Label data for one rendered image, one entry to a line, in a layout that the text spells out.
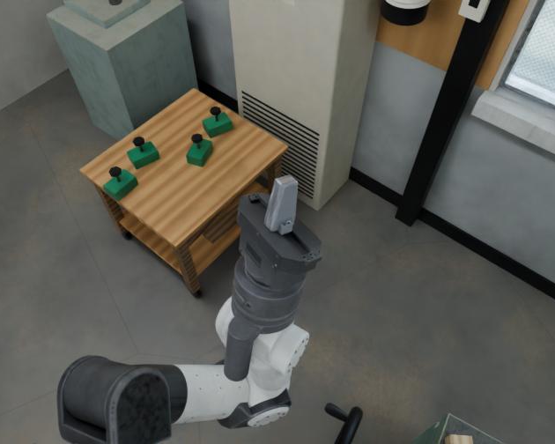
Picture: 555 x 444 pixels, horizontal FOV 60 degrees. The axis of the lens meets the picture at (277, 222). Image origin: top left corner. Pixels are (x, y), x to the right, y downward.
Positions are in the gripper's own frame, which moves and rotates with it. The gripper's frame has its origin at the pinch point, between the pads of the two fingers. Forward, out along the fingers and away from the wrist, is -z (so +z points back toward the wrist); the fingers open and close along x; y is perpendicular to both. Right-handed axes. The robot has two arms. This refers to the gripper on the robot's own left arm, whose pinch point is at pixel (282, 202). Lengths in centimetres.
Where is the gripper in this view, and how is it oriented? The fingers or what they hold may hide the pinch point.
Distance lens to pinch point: 52.2
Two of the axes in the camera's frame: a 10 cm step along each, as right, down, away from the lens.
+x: 5.6, 5.9, -5.8
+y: -8.2, 2.8, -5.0
